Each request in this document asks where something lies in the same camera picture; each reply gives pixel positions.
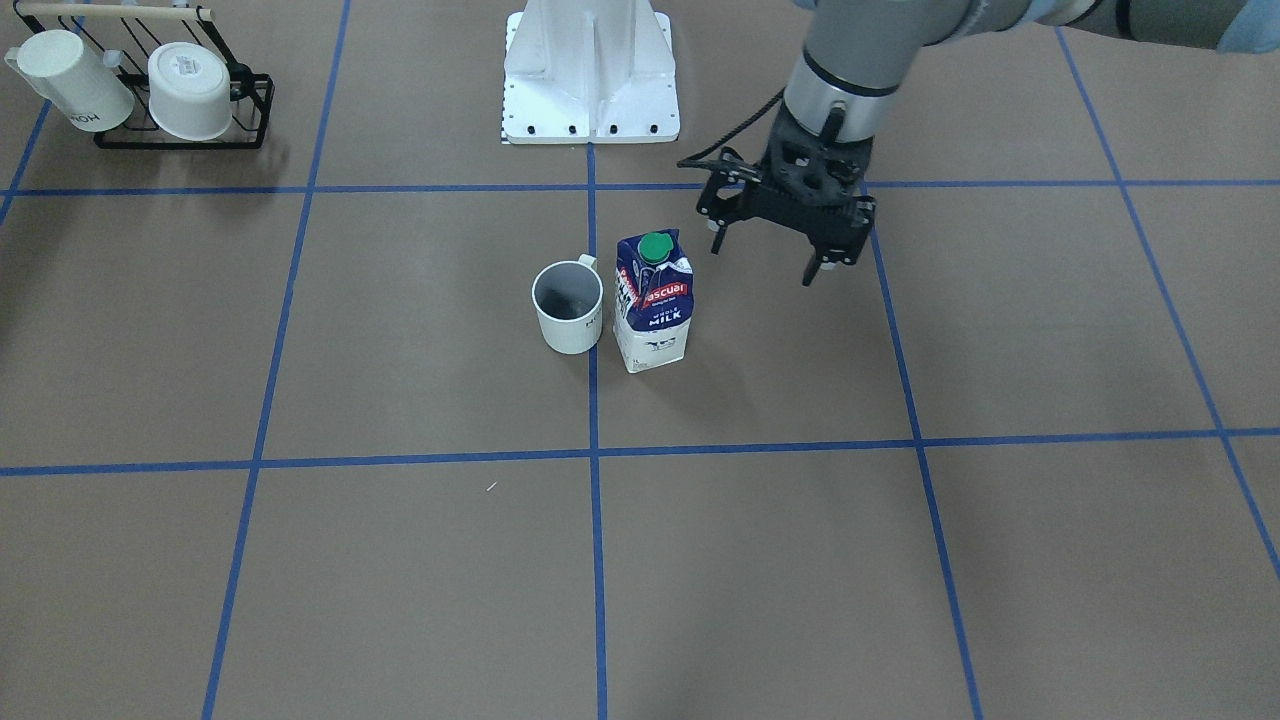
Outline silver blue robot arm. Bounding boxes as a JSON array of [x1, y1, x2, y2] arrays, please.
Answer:
[[681, 1, 1279, 284]]

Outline black wire mug rack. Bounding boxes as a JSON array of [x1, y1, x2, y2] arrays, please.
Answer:
[[4, 1, 276, 150]]

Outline blue white milk carton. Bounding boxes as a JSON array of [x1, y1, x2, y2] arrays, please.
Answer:
[[613, 228, 695, 374]]

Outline white ceramic mug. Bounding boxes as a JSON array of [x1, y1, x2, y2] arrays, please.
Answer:
[[531, 254, 604, 355]]

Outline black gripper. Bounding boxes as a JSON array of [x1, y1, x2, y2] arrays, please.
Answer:
[[696, 108, 877, 287]]

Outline white upturned mug on rack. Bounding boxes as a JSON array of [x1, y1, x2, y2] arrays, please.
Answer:
[[146, 42, 233, 141]]

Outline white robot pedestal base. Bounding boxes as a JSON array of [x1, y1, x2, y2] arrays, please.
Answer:
[[500, 1, 681, 145]]

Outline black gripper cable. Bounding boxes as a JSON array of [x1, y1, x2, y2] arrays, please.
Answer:
[[677, 88, 787, 170]]

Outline brown paper table cover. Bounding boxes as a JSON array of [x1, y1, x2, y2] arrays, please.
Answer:
[[1, 1, 1279, 719]]

